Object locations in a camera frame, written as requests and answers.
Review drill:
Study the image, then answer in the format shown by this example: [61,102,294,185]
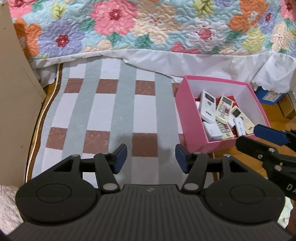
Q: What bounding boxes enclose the small white fan remote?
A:
[234,118,246,137]

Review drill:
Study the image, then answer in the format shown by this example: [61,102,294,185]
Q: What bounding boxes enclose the small white adapter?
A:
[228,116,235,129]

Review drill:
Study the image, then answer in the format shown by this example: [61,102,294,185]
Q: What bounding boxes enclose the cream TCL remote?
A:
[231,106,255,135]

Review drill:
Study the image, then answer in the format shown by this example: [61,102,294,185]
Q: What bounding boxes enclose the cream horizontal Qunda remote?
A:
[216,121,235,140]

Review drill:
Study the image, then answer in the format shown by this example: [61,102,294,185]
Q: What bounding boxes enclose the white charger block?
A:
[203,121,223,142]

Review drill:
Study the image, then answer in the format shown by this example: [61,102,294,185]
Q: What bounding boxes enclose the white TCL remote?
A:
[199,90,216,123]

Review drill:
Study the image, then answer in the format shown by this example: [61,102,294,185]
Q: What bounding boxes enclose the cardboard boxes under bed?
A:
[254,86,295,118]

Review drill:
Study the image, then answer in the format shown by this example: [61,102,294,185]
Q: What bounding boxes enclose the green crumpled cloth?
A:
[277,197,293,229]

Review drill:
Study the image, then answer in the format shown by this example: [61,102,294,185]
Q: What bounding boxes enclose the white fluffy towel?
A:
[0,185,23,235]

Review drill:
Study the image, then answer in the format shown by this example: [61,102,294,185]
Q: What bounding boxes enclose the striped checkered floor mat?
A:
[31,57,186,185]

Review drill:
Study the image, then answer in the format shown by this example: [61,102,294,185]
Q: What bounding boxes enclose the beige wooden cabinet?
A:
[1,2,46,187]

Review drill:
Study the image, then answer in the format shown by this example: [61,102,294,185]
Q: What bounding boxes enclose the floral quilted bedspread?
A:
[8,0,295,61]

